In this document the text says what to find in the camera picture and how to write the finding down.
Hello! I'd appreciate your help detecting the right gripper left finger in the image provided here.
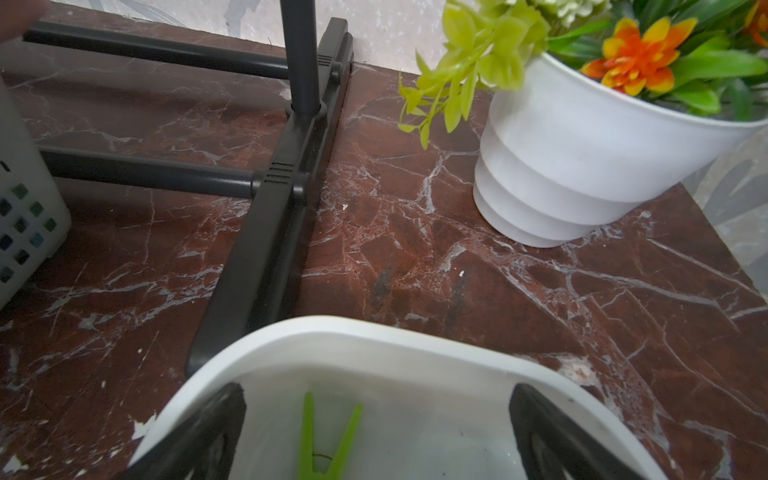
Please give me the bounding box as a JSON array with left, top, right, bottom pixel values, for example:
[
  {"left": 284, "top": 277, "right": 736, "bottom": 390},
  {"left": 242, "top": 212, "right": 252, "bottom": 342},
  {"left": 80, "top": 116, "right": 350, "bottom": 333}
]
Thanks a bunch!
[{"left": 117, "top": 383, "right": 246, "bottom": 480}]

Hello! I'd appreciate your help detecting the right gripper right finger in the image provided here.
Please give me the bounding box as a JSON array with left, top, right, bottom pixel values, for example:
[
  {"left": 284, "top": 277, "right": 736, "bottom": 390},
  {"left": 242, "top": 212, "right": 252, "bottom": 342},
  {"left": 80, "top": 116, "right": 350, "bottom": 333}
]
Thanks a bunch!
[{"left": 508, "top": 383, "right": 641, "bottom": 479}]

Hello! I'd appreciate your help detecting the green clothespin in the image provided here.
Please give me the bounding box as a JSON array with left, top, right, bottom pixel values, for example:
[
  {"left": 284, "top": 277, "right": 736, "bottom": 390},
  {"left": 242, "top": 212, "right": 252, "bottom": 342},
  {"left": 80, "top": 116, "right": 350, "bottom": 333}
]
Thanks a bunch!
[{"left": 296, "top": 392, "right": 363, "bottom": 480}]

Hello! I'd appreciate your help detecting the pink jacket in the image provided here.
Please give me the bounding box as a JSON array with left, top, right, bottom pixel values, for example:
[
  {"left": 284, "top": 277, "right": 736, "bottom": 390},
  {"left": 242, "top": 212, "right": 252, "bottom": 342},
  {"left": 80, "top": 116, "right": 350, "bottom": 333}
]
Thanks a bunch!
[{"left": 0, "top": 0, "right": 51, "bottom": 43}]

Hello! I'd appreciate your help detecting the white plastic tray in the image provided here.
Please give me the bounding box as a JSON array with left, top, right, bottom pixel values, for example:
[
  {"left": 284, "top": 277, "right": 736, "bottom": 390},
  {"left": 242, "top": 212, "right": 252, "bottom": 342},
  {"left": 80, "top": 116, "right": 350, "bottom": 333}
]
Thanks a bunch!
[{"left": 134, "top": 315, "right": 663, "bottom": 479}]

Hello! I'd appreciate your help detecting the black clothes rack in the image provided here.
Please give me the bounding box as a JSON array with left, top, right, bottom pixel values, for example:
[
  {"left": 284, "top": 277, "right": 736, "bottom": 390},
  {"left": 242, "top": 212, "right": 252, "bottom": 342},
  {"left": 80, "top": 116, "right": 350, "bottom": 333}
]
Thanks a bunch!
[{"left": 23, "top": 1, "right": 353, "bottom": 374}]

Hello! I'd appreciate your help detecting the white perforated laundry basket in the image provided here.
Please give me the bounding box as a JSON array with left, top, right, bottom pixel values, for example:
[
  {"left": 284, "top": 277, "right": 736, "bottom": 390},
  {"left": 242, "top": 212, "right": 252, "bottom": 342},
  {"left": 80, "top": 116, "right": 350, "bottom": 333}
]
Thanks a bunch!
[{"left": 1, "top": 86, "right": 72, "bottom": 306}]

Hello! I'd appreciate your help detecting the potted artificial flower plant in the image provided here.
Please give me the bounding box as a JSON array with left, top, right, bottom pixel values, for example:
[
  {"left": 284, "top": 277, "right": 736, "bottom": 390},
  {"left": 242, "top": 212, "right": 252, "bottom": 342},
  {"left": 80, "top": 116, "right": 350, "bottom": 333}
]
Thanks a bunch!
[{"left": 398, "top": 1, "right": 767, "bottom": 248}]

